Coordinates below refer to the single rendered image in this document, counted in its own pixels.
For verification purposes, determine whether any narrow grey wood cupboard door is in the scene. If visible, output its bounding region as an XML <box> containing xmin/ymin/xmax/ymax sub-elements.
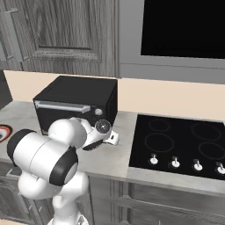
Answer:
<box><xmin>0</xmin><ymin>0</ymin><xmax>24</xmax><ymax>71</ymax></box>

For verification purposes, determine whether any grey base cupboard door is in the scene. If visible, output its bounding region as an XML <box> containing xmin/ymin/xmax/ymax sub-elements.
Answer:
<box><xmin>0</xmin><ymin>177</ymin><xmax>40</xmax><ymax>225</ymax></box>

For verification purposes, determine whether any silver toaster oven door handle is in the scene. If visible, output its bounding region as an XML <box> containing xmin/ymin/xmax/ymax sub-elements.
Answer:
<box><xmin>34</xmin><ymin>100</ymin><xmax>91</xmax><ymax>114</ymax></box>

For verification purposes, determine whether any toaster oven glass door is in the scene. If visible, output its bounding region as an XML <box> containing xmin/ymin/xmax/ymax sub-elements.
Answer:
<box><xmin>33</xmin><ymin>100</ymin><xmax>93</xmax><ymax>136</ymax></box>

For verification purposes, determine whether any grey microwave oven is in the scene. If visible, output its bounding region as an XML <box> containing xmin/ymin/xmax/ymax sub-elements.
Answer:
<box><xmin>118</xmin><ymin>0</ymin><xmax>225</xmax><ymax>85</ymax></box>

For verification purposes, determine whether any small grey drawer front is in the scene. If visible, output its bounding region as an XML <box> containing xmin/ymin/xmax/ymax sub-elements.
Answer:
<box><xmin>0</xmin><ymin>161</ymin><xmax>25</xmax><ymax>181</ymax></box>

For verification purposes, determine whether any black hob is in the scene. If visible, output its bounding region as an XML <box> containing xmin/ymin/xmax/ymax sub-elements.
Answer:
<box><xmin>128</xmin><ymin>113</ymin><xmax>225</xmax><ymax>182</ymax></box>

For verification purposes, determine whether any white hob knob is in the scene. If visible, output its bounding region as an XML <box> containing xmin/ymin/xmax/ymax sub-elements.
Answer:
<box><xmin>192</xmin><ymin>158</ymin><xmax>204</xmax><ymax>172</ymax></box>
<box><xmin>149</xmin><ymin>153</ymin><xmax>159</xmax><ymax>165</ymax></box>
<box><xmin>215</xmin><ymin>161</ymin><xmax>225</xmax><ymax>176</ymax></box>
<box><xmin>170</xmin><ymin>156</ymin><xmax>181</xmax><ymax>169</ymax></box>

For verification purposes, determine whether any wide grey wood cupboard door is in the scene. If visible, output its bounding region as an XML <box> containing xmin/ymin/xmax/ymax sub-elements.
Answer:
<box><xmin>21</xmin><ymin>0</ymin><xmax>117</xmax><ymax>78</ymax></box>

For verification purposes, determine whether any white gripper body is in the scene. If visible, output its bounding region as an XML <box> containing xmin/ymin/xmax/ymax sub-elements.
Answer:
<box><xmin>103</xmin><ymin>130</ymin><xmax>120</xmax><ymax>147</ymax></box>

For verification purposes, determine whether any black toaster oven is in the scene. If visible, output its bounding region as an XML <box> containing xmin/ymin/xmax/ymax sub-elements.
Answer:
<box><xmin>32</xmin><ymin>75</ymin><xmax>119</xmax><ymax>136</ymax></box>

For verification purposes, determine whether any orange and black plate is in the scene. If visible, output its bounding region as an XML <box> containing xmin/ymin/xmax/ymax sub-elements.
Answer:
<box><xmin>0</xmin><ymin>124</ymin><xmax>14</xmax><ymax>143</ymax></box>

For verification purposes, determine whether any long grey drawer handle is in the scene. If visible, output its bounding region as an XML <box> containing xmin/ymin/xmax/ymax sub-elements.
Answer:
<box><xmin>104</xmin><ymin>196</ymin><xmax>225</xmax><ymax>220</ymax></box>

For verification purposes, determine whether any grey cupboard door handle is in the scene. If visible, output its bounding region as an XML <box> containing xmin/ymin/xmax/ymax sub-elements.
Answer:
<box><xmin>3</xmin><ymin>8</ymin><xmax>19</xmax><ymax>62</ymax></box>

